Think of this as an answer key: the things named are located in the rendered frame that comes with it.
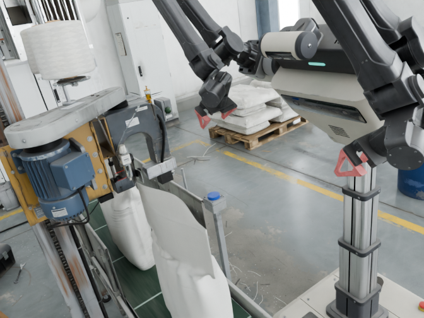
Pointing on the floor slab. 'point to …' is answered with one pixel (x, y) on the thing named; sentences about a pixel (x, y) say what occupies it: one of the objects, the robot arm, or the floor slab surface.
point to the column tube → (7, 98)
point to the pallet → (251, 141)
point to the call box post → (222, 245)
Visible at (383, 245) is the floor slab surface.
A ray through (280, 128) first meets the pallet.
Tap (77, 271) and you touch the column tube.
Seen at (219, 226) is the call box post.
